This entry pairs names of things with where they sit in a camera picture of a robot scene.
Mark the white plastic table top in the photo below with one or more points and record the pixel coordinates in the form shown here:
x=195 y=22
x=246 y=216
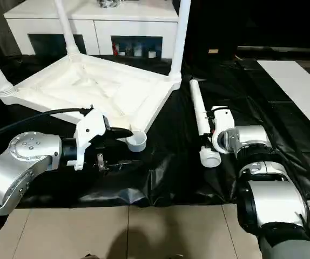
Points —
x=76 y=81

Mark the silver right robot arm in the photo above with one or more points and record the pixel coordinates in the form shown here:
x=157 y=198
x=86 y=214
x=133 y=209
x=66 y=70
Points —
x=252 y=135

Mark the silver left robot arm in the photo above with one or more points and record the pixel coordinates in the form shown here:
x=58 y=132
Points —
x=22 y=162

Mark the black work mat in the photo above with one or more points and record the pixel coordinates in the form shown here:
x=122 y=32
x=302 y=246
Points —
x=252 y=121

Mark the yellow label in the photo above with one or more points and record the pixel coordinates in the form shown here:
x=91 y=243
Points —
x=214 y=50

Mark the white jar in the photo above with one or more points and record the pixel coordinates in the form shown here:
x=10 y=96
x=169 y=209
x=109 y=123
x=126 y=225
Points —
x=137 y=51

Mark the white mug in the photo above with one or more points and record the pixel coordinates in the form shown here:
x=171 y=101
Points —
x=151 y=54

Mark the white furniture panel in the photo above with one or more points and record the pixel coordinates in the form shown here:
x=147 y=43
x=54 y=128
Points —
x=298 y=86

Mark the white sideboard cabinet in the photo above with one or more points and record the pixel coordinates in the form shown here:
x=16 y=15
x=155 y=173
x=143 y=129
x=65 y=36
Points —
x=117 y=27

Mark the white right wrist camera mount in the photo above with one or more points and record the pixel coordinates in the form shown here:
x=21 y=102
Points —
x=222 y=116

